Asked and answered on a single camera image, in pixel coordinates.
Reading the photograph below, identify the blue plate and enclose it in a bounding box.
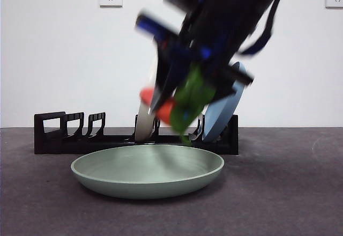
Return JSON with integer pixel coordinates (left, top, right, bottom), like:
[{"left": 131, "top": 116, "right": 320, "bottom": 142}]
[{"left": 202, "top": 61, "right": 247, "bottom": 142}]

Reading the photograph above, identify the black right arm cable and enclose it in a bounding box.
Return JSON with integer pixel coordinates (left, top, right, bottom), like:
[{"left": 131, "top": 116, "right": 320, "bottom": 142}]
[{"left": 238, "top": 0, "right": 292, "bottom": 57}]

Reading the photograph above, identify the green plate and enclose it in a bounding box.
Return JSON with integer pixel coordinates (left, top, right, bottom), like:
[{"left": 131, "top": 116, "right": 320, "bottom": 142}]
[{"left": 70, "top": 144, "right": 225, "bottom": 200}]

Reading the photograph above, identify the white plate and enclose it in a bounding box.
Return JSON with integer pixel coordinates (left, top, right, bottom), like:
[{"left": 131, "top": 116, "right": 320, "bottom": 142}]
[{"left": 134, "top": 56, "right": 159, "bottom": 142}]

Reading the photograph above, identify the black plate rack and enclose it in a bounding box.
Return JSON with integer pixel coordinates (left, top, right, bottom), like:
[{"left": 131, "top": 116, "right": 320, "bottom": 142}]
[{"left": 34, "top": 111, "right": 239, "bottom": 156}]

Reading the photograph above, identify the orange carrot with green leaves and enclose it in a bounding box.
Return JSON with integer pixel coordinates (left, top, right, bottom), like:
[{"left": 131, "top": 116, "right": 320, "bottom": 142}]
[{"left": 139, "top": 64, "right": 217, "bottom": 144}]

